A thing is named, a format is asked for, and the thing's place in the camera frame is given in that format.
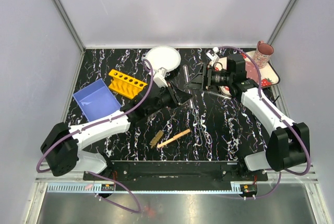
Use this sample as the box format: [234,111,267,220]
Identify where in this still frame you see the clear glass test tube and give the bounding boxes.
[204,90,231,99]
[183,65,189,83]

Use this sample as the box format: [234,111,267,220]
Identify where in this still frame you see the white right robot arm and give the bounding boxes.
[185,54,311,172]

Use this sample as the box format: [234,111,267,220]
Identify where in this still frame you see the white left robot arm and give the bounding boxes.
[40,82,192,176]

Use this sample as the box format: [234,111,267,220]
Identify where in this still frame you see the pink dotted plate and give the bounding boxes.
[245,61,259,82]

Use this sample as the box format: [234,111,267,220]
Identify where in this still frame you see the white paper plate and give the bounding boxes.
[145,46,181,72]

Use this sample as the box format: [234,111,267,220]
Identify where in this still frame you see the wooden test tube clamp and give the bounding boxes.
[157,129,191,148]

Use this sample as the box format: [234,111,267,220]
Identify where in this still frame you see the brown test tube brush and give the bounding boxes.
[149,120,172,149]

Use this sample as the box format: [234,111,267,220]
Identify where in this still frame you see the yellow test tube rack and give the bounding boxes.
[109,69,148,99]

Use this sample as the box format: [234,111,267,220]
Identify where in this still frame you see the pink patterned mug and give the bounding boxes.
[253,41,274,69]

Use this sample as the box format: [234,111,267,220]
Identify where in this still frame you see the blue plastic bin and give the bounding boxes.
[73,79,121,122]

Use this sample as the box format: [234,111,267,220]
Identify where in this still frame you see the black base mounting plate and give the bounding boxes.
[98,161,268,191]

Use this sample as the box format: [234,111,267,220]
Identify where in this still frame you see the metal wire tongs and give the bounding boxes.
[190,99,205,146]

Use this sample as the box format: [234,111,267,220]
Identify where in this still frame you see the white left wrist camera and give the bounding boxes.
[153,67,168,88]

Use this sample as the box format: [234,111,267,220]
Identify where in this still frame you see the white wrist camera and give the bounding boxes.
[206,47,220,65]
[153,67,168,88]

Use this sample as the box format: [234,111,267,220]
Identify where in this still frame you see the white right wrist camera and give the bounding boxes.
[206,47,220,65]

